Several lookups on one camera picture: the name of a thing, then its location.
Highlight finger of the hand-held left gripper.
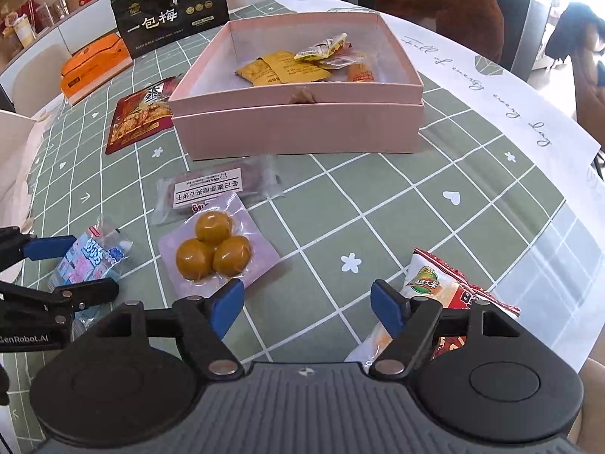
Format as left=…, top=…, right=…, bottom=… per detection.
left=0, top=277, right=120, bottom=325
left=0, top=226, right=78, bottom=272

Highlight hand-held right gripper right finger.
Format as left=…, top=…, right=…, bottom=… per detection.
left=369, top=279, right=518, bottom=380

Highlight person's leg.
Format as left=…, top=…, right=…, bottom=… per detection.
left=565, top=357, right=605, bottom=454

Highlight orange sausage stick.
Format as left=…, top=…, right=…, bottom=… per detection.
left=347, top=58, right=379, bottom=82

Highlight quail egg packet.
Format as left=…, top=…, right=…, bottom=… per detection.
left=157, top=194, right=280, bottom=290

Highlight beige chair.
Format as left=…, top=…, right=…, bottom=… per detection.
left=12, top=44, right=71, bottom=115

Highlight blue snack packet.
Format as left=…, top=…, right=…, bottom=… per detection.
left=47, top=215, right=134, bottom=333

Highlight white red rice cracker packet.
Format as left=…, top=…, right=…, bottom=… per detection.
left=345, top=248, right=521, bottom=365

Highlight pink gift box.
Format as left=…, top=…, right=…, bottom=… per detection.
left=168, top=12, right=425, bottom=156

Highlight dark red snack packet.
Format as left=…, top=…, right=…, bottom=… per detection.
left=105, top=75, right=186, bottom=155

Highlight green checked tablecloth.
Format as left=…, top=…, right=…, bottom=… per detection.
left=0, top=0, right=605, bottom=454

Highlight yellow flat sachet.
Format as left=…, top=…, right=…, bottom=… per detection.
left=262, top=50, right=332, bottom=86
left=235, top=57, right=279, bottom=87

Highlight brown chair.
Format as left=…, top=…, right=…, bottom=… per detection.
left=375, top=0, right=504, bottom=65

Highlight clear packet with white label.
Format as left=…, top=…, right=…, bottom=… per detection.
left=152, top=154, right=285, bottom=226

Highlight black snack bag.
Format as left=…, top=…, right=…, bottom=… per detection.
left=110, top=0, right=229, bottom=60

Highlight dark jacket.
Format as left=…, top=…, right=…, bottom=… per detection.
left=551, top=2, right=605, bottom=60

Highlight orange box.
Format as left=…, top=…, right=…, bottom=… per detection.
left=60, top=33, right=133, bottom=107

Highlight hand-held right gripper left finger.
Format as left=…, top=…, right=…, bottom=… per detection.
left=93, top=278, right=245, bottom=379

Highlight glass jar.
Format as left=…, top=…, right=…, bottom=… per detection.
left=47, top=0, right=77, bottom=25

